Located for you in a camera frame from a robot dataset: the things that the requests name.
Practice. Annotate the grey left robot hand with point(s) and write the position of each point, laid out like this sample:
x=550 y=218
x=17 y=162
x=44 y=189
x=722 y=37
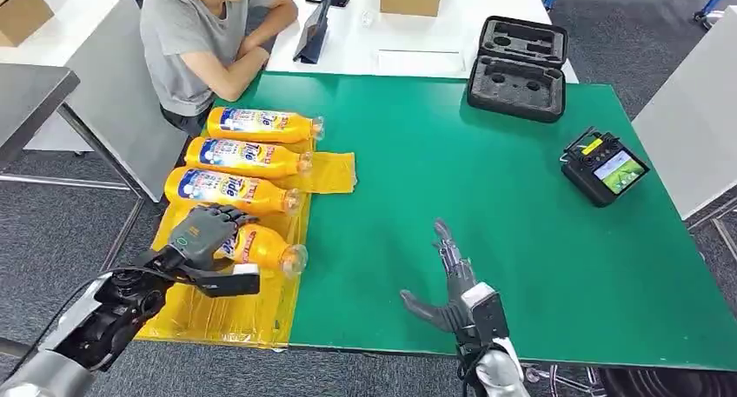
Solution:
x=198 y=236

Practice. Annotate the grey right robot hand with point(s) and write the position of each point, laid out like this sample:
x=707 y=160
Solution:
x=458 y=279

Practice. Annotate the orange detergent bottle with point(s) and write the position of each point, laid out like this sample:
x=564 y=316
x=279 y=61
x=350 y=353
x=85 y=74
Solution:
x=230 y=192
x=259 y=125
x=247 y=158
x=265 y=247

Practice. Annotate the yellow plastic sheet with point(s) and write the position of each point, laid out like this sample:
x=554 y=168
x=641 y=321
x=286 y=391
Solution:
x=230 y=319

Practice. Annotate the green table mat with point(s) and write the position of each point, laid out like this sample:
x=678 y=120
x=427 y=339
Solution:
x=460 y=181

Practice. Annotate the pale grey table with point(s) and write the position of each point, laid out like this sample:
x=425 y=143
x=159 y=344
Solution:
x=126 y=124

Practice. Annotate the chrome chair base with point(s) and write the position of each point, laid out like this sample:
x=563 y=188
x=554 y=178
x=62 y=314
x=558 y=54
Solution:
x=555 y=377

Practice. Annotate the black remote controller with screen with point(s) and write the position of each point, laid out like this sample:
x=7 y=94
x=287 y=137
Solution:
x=587 y=180

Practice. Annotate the open black foam case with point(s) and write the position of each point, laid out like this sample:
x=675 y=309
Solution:
x=515 y=92

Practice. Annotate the person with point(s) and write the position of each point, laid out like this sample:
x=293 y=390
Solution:
x=178 y=37

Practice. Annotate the white flat sheet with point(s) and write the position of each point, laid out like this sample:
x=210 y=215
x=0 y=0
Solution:
x=420 y=62

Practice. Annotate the dark grey metal table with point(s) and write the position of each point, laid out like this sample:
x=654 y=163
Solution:
x=29 y=95

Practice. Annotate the dark tablet in case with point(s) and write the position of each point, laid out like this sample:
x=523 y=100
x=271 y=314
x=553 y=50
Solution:
x=314 y=35

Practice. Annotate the white side table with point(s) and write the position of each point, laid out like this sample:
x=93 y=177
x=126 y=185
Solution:
x=75 y=29

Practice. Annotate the black phone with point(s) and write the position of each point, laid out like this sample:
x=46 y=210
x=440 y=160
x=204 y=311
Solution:
x=335 y=0

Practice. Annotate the light grey table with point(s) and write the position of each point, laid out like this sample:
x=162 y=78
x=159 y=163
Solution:
x=691 y=124

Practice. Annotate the open cardboard box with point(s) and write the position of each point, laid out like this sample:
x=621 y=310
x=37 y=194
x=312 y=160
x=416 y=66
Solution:
x=23 y=14

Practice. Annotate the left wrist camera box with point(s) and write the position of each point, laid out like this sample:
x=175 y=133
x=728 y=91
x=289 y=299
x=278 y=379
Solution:
x=230 y=284

